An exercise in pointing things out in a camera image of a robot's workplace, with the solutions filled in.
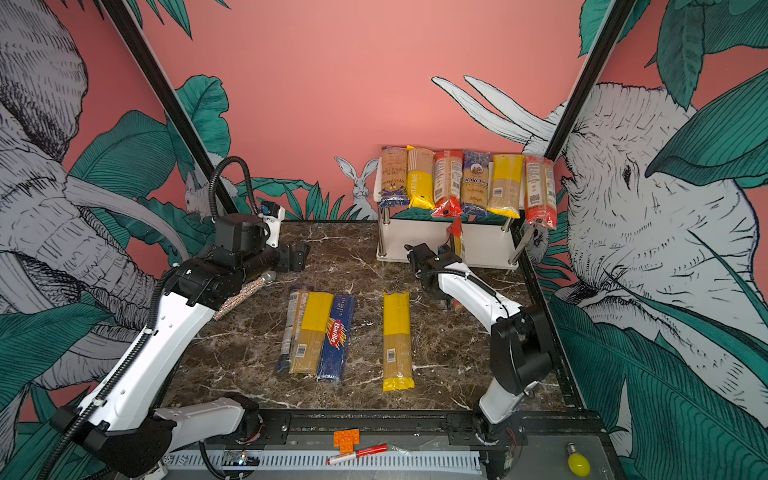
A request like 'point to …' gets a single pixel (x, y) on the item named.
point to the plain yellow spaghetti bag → (397, 342)
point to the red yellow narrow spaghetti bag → (455, 231)
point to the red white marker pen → (358, 453)
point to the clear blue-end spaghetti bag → (288, 334)
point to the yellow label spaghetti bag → (313, 313)
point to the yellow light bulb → (578, 463)
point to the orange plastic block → (346, 440)
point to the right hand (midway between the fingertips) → (457, 283)
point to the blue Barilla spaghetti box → (336, 339)
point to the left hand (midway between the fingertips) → (290, 239)
